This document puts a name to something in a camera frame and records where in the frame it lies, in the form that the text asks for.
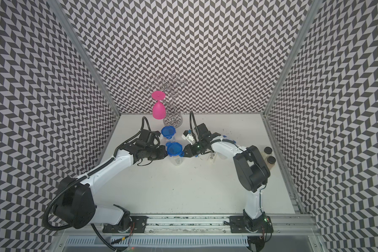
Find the chrome glass holder stand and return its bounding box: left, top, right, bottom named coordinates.
left=147, top=75, right=185, bottom=128

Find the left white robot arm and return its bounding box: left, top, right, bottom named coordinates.
left=42, top=117, right=168, bottom=232

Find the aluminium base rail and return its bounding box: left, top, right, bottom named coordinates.
left=62, top=214, right=322, bottom=237

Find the brown spice jar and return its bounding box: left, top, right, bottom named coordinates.
left=265, top=156, right=277, bottom=170

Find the white bottle by cup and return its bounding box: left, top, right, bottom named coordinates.
left=208, top=153, right=216, bottom=163

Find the clear cup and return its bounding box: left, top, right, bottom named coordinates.
left=170, top=155, right=183, bottom=166

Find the pink plastic wine glass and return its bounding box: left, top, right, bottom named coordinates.
left=151, top=91, right=167, bottom=120

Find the green herb spice jar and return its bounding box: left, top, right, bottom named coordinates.
left=263, top=147, right=273, bottom=156

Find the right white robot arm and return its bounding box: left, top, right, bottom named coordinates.
left=183, top=111, right=274, bottom=234

